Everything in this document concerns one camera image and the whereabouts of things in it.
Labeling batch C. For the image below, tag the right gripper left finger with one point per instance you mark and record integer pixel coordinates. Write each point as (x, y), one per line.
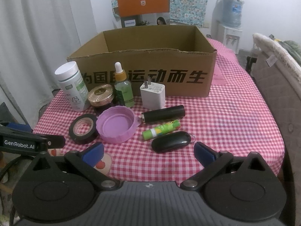
(93, 164)

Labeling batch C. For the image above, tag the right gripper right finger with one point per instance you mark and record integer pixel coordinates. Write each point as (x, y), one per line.
(213, 162)

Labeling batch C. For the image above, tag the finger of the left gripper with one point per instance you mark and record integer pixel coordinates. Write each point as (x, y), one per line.
(49, 142)

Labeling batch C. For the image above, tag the black key fob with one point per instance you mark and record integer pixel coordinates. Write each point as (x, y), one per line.
(172, 141)

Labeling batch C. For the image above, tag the purple plastic lid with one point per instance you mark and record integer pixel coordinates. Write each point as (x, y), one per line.
(117, 124)

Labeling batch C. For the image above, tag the green glue stick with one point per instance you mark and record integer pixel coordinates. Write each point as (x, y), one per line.
(161, 130)

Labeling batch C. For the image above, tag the gold lid cosmetic jar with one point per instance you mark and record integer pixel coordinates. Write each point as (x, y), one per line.
(101, 98)

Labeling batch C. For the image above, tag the black cylinder tube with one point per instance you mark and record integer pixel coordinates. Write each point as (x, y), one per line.
(165, 114)

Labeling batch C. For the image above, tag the white vitamin bottle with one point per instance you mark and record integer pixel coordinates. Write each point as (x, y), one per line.
(73, 86)

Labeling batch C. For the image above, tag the green dropper bottle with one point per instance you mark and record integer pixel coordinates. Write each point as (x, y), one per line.
(123, 87)

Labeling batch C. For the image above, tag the white power adapter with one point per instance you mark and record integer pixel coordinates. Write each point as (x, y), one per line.
(152, 95)

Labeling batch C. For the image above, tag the black electrical tape roll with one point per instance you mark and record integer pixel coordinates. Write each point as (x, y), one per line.
(83, 129)

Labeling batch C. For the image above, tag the pink checkered tablecloth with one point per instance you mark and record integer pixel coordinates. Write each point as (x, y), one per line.
(234, 117)

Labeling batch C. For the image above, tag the pink paper note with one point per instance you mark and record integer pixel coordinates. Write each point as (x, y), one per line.
(218, 78)

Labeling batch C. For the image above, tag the grey quilted sofa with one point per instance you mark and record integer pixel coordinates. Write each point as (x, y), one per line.
(282, 94)

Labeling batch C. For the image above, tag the brown cardboard box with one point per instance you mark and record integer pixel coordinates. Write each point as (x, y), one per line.
(177, 56)

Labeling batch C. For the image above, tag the white curtain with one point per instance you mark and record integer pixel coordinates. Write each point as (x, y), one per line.
(37, 36)

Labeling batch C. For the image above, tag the white water dispenser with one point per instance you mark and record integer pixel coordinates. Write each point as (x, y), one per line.
(229, 37)

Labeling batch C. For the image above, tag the white fluffy blanket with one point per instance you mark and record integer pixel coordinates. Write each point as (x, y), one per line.
(290, 60)

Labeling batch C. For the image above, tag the blue water jug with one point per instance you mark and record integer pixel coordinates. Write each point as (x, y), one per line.
(232, 13)

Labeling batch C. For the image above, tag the orange Philips product box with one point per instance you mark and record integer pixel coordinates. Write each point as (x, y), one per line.
(143, 12)

